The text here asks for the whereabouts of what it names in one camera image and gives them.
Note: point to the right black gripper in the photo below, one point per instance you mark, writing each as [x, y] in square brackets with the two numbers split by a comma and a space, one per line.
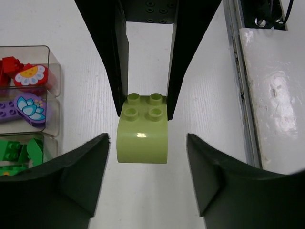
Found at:
[106, 22]

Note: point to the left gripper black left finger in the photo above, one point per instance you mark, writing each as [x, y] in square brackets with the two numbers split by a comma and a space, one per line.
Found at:
[62, 193]

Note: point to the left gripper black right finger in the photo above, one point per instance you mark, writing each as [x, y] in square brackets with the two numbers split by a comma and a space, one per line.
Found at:
[231, 194]

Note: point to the green square lego brick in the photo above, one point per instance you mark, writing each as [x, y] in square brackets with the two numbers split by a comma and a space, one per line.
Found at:
[11, 170]

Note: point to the green long lego brick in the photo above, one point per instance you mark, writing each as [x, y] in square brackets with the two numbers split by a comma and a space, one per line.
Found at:
[13, 151]

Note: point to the purple flower lego piece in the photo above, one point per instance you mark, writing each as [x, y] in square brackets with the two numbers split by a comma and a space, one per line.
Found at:
[33, 109]

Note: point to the lime slope lego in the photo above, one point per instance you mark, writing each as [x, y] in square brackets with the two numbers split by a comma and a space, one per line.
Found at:
[142, 133]

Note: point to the purple lego brick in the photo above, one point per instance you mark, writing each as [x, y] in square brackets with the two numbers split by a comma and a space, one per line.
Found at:
[8, 112]

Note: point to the red arch lego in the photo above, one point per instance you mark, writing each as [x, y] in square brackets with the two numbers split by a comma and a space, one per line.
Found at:
[35, 75]

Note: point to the red large lego brick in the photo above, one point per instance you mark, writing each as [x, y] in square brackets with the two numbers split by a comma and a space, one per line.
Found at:
[9, 66]

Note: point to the clear bin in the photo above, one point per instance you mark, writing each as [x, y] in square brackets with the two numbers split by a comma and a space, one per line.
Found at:
[37, 54]
[21, 126]
[50, 144]

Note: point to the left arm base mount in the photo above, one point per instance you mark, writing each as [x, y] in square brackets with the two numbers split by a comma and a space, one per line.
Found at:
[262, 14]

